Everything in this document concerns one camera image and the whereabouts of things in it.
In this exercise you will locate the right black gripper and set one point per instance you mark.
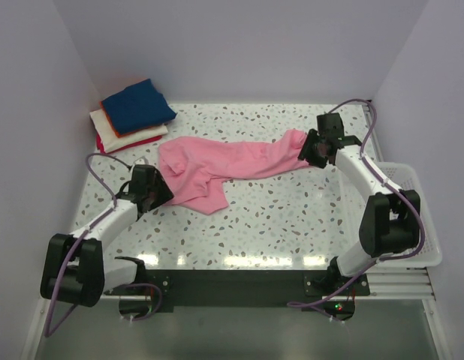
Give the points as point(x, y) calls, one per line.
point(306, 154)

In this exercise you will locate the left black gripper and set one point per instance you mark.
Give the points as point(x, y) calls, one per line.
point(164, 193)

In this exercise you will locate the pink t shirt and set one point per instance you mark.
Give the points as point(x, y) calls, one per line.
point(195, 168)

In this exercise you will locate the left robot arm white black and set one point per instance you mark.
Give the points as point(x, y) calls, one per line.
point(75, 270)

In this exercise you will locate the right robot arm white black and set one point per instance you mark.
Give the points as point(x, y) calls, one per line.
point(390, 224)

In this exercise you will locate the blue folded t shirt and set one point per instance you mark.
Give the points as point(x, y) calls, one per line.
point(137, 107)

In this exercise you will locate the orange folded t shirt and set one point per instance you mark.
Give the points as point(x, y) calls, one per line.
point(111, 125)

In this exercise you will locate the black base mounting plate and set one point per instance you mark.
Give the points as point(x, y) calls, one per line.
point(239, 288)

